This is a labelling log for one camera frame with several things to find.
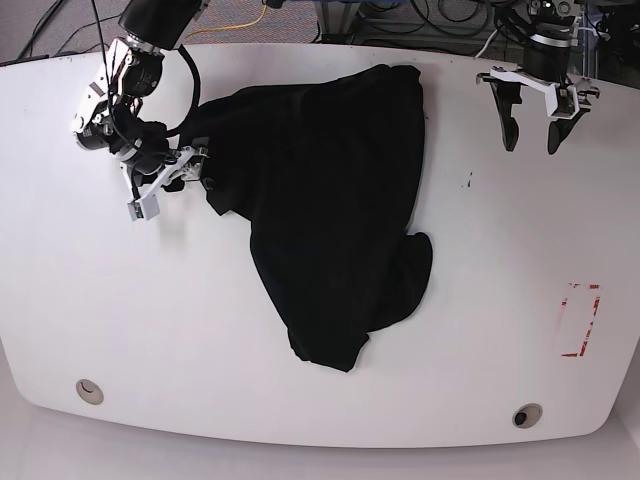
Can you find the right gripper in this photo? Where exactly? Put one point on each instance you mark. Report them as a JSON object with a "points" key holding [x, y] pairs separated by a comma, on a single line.
{"points": [[150, 154]]}

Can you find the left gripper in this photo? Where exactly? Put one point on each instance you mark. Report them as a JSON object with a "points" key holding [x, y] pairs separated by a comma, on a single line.
{"points": [[561, 100]]}

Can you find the black t-shirt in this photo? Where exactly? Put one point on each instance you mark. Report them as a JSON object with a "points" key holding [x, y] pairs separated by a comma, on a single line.
{"points": [[328, 176]]}

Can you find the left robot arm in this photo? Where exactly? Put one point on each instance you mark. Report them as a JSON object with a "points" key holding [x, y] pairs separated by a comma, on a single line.
{"points": [[547, 34]]}

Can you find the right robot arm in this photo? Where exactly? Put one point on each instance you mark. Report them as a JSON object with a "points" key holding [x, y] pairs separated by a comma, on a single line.
{"points": [[131, 69]]}

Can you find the red tape rectangle marking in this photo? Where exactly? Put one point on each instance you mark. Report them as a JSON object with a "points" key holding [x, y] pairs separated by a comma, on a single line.
{"points": [[578, 312]]}

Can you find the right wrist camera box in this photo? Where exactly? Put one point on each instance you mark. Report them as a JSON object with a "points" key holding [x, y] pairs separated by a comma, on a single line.
{"points": [[144, 208]]}

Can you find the left table cable grommet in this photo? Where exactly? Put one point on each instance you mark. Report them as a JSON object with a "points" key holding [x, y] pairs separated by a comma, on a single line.
{"points": [[89, 392]]}

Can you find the table cable grommet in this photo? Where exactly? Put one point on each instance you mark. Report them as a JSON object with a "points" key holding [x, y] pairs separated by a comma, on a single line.
{"points": [[527, 416], [89, 392]]}

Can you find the right table cable grommet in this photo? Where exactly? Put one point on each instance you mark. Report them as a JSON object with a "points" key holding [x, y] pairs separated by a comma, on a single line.
{"points": [[527, 416]]}

